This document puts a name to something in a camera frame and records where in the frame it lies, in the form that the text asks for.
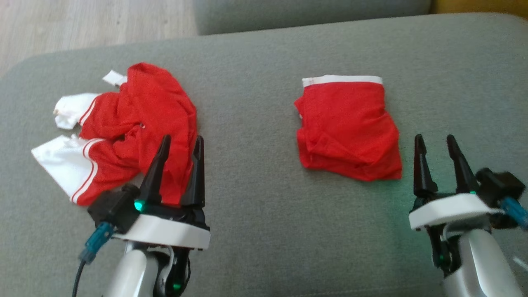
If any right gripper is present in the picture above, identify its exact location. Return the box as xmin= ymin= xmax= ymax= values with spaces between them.
xmin=408 ymin=134 xmax=504 ymax=231

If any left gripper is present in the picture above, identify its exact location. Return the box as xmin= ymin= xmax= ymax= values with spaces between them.
xmin=112 ymin=134 xmax=212 ymax=251

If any red Bulls basketball jersey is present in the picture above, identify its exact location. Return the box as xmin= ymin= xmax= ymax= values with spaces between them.
xmin=31 ymin=62 xmax=198 ymax=207

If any red shorts white waistband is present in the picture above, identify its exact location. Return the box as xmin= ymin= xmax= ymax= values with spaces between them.
xmin=294 ymin=75 xmax=403 ymax=182

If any large grey sofa cushion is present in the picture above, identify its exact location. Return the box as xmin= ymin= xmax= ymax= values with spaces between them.
xmin=0 ymin=12 xmax=528 ymax=297

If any yellow sofa backrest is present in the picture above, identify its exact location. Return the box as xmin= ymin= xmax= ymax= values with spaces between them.
xmin=429 ymin=0 xmax=528 ymax=20

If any grey cushion at back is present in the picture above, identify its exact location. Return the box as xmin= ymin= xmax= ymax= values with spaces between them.
xmin=193 ymin=0 xmax=433 ymax=36

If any right cable with teal plug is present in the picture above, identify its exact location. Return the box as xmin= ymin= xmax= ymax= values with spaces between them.
xmin=500 ymin=196 xmax=528 ymax=231

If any cable with teal plug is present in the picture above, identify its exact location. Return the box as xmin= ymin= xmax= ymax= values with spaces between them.
xmin=72 ymin=222 xmax=115 ymax=297
xmin=500 ymin=196 xmax=528 ymax=231

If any left cable with teal plug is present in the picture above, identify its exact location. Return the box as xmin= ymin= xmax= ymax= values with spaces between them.
xmin=72 ymin=222 xmax=115 ymax=297

